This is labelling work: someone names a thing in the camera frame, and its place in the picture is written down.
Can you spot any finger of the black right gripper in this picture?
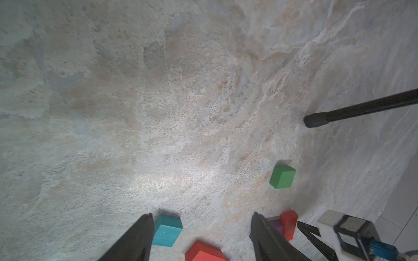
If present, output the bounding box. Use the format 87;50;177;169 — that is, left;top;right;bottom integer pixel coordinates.
297;221;338;261

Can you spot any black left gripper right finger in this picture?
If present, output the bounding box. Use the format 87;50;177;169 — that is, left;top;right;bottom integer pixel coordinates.
250;212;309;261

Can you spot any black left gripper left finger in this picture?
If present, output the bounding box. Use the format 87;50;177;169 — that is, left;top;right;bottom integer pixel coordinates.
98;214;155;261

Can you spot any red block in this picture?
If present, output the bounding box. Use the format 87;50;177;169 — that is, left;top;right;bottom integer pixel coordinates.
185;241;228;261
280;210;298;241

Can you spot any purple block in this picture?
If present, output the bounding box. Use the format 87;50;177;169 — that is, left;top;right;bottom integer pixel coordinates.
267;215;284;235

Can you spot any green cube block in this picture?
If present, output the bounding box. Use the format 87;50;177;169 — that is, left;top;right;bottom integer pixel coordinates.
269;165;296;189

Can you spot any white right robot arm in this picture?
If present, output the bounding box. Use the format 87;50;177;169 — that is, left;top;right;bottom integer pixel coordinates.
297;210;418;261

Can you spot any teal cube block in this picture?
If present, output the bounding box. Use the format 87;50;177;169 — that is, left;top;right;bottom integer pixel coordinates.
152;214;183;247

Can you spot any black music stand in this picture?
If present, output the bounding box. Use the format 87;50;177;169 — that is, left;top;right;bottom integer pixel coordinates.
303;89;418;128

